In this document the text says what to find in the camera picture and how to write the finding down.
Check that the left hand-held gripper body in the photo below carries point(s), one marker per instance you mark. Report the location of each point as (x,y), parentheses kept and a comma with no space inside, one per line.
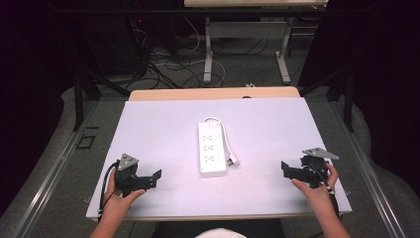
(127,173)

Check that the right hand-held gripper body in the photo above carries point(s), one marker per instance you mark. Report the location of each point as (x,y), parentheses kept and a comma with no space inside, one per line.
(313,170)

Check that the person's right hand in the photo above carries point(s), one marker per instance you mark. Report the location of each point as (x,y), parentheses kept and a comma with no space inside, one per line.
(318,196)

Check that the person's left hand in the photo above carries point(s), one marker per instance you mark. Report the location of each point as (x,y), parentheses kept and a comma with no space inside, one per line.
(115,205)

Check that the white table cover board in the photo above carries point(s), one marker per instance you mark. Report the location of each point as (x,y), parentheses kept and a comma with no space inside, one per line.
(264,132)

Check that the white power plug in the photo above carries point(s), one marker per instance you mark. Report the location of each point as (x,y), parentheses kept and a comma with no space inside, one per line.
(233,160)

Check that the white power strip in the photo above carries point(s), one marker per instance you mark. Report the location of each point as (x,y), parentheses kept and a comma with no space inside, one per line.
(211,150)

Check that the person's dark clothing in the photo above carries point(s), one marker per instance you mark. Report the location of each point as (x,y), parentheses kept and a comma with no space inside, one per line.
(218,228)

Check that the black metal stand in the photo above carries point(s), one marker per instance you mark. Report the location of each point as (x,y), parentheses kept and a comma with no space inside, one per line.
(348,99)
(79,99)

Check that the white-legged background desk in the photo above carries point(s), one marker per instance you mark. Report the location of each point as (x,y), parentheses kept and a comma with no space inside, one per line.
(247,29)

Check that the black horizontal bar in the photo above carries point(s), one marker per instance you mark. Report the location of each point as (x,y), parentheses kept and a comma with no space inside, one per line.
(198,11)

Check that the metal floor rail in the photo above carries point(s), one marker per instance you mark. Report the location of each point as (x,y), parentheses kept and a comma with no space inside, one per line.
(369,172)
(49,172)

